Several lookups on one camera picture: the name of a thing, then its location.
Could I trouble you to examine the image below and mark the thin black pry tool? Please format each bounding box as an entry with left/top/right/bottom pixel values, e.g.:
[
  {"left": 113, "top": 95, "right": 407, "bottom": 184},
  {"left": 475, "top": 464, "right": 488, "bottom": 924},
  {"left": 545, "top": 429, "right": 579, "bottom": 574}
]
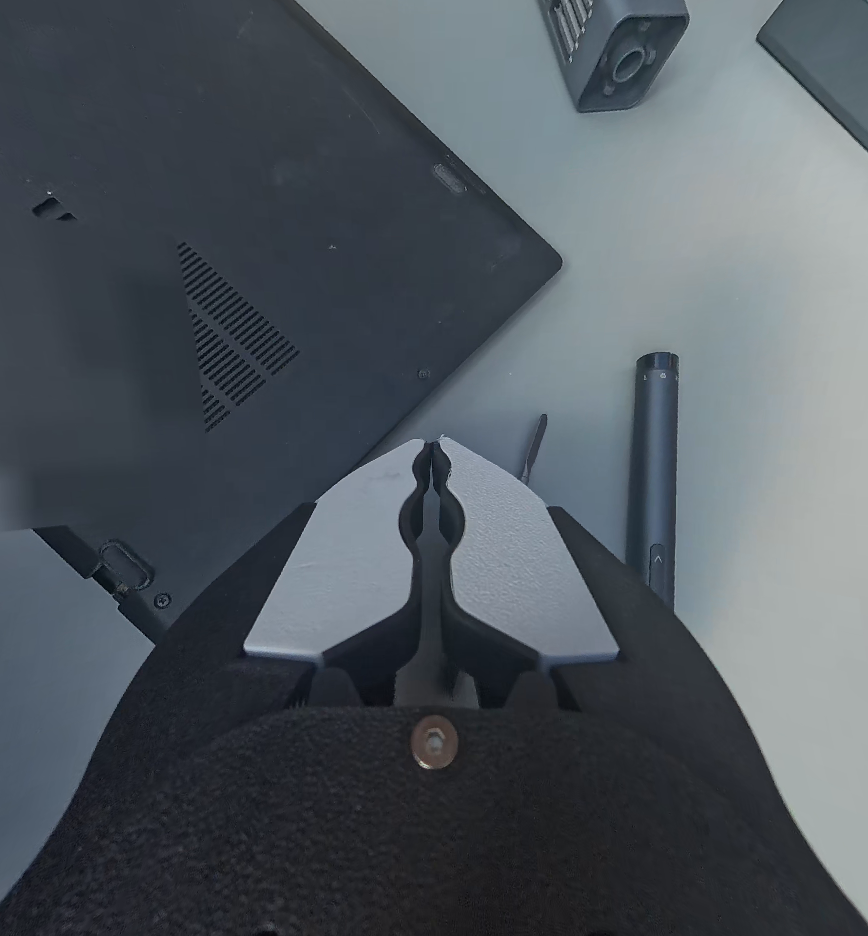
[{"left": 519, "top": 413, "right": 549, "bottom": 485}]

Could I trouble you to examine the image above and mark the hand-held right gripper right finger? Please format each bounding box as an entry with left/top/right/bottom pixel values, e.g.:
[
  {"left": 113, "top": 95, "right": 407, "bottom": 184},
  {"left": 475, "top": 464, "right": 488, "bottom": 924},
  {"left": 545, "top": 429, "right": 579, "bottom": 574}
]
[{"left": 432, "top": 435, "right": 619, "bottom": 671}]

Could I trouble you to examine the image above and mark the black electric screwdriver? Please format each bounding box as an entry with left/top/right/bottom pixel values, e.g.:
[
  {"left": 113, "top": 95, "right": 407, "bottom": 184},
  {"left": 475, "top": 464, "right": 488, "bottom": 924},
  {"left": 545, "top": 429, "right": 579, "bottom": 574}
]
[{"left": 625, "top": 352, "right": 680, "bottom": 608}]

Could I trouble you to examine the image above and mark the dark grey screwdriver bit tray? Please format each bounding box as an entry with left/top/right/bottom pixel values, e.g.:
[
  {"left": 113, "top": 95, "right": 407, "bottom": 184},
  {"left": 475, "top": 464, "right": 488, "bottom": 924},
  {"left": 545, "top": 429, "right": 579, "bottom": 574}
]
[{"left": 538, "top": 0, "right": 691, "bottom": 114}]

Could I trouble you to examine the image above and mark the black laptop bottom cover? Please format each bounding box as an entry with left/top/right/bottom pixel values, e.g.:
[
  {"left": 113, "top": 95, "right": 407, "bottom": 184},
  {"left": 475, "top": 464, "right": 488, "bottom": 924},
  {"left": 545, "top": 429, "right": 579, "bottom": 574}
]
[{"left": 0, "top": 0, "right": 565, "bottom": 630}]

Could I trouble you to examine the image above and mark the dark grey metal case sleeve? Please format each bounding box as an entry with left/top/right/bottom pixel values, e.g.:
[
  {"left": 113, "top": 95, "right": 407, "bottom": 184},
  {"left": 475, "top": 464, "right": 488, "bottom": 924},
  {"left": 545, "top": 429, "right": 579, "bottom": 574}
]
[{"left": 757, "top": 0, "right": 868, "bottom": 184}]

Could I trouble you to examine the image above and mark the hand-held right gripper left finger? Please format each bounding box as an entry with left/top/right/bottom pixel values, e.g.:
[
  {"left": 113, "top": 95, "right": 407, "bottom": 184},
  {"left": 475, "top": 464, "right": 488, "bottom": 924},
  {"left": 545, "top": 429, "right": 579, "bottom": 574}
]
[{"left": 244, "top": 437, "right": 435, "bottom": 668}]

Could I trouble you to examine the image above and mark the grey desk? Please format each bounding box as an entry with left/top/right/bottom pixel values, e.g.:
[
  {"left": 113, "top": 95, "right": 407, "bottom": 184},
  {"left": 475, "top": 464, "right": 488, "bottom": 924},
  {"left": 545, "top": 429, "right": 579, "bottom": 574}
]
[{"left": 0, "top": 0, "right": 868, "bottom": 936}]

